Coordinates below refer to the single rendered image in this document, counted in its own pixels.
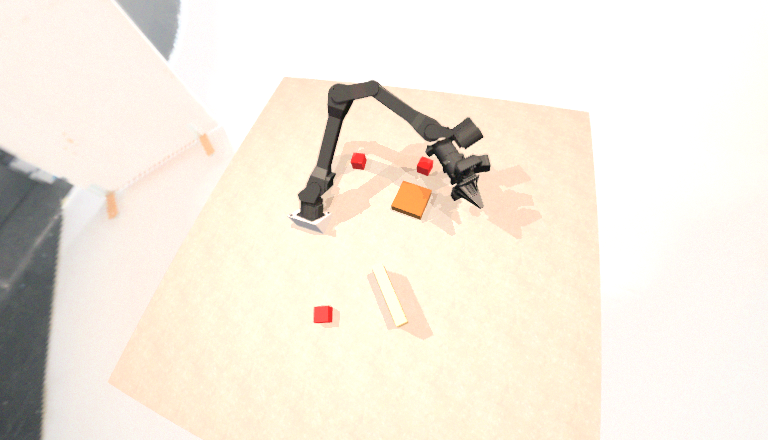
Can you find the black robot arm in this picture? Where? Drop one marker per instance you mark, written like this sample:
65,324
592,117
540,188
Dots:
340,99

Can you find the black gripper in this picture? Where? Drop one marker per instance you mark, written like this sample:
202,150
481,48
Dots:
459,171

